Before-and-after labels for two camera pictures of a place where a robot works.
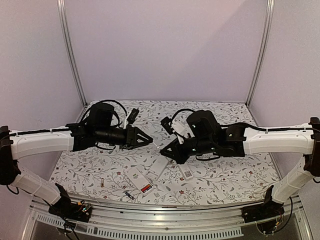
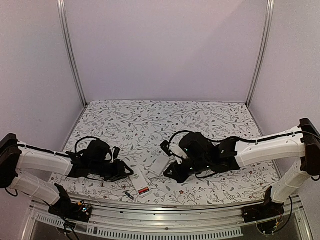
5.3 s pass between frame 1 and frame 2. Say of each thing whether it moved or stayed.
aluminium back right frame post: stayed
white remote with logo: stayed
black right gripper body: moved
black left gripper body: moved
